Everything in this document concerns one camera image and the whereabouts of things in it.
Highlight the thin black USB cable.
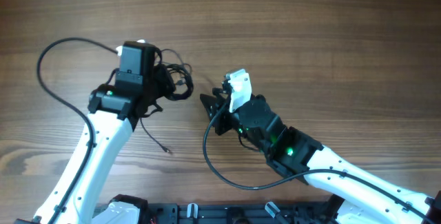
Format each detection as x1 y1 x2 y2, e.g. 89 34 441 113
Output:
139 48 187 154

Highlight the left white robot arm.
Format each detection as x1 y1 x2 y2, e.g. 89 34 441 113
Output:
31 41 175 223

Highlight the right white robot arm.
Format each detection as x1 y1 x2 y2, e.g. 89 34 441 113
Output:
200 88 440 223

